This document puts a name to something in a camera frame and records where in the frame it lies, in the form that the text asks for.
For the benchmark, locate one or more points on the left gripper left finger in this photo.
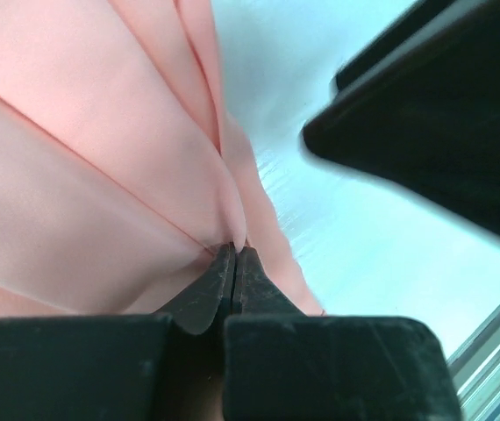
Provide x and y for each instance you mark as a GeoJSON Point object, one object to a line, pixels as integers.
{"type": "Point", "coordinates": [166, 365]}

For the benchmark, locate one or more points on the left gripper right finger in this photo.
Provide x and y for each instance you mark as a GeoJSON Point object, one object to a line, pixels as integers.
{"type": "Point", "coordinates": [283, 365]}

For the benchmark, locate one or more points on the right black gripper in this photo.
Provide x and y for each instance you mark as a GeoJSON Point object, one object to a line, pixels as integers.
{"type": "Point", "coordinates": [420, 106]}

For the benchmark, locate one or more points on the pink pleated skirt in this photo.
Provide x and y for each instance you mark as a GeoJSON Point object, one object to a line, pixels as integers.
{"type": "Point", "coordinates": [121, 172]}

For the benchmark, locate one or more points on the aluminium rail frame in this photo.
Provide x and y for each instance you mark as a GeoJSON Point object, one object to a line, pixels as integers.
{"type": "Point", "coordinates": [475, 370]}

